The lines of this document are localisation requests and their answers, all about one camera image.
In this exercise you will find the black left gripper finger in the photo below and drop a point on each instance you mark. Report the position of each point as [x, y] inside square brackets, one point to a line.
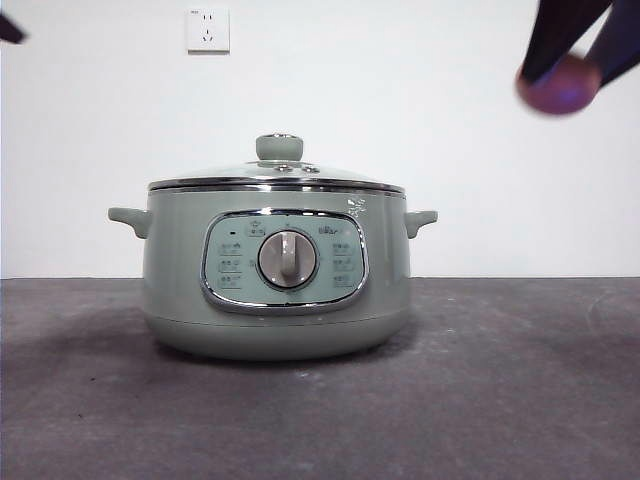
[10, 31]

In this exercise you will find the green electric cooking pot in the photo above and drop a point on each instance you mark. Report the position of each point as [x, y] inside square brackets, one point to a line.
[180, 280]

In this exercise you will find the brown egg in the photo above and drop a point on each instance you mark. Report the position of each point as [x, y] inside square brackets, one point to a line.
[560, 92]

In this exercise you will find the white wall socket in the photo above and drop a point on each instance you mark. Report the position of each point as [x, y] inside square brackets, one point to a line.
[208, 30]

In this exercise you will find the glass lid with green knob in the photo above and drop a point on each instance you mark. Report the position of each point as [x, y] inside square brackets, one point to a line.
[279, 148]

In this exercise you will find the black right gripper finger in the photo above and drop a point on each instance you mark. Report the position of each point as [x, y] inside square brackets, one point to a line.
[560, 30]
[620, 45]

